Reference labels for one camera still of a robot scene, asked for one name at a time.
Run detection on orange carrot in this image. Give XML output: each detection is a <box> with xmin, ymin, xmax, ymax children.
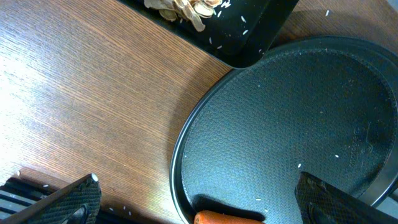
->
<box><xmin>194</xmin><ymin>210</ymin><xmax>262</xmax><ymax>224</ymax></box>

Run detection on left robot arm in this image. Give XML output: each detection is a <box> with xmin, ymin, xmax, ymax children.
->
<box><xmin>1</xmin><ymin>172</ymin><xmax>397</xmax><ymax>223</ymax></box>

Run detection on black rectangular tray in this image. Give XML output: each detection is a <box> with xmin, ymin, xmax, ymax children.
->
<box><xmin>121</xmin><ymin>0</ymin><xmax>299</xmax><ymax>68</ymax></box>

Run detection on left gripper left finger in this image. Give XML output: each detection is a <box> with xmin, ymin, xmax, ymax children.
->
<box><xmin>1</xmin><ymin>173</ymin><xmax>101</xmax><ymax>224</ymax></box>

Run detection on round black serving tray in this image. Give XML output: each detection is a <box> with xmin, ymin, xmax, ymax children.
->
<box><xmin>170</xmin><ymin>37</ymin><xmax>397</xmax><ymax>223</ymax></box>

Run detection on rice and peanut shells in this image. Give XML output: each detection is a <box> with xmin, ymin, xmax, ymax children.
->
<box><xmin>144</xmin><ymin>0</ymin><xmax>229</xmax><ymax>32</ymax></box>

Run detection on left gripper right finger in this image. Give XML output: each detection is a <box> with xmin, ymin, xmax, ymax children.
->
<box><xmin>295</xmin><ymin>172</ymin><xmax>397</xmax><ymax>224</ymax></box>

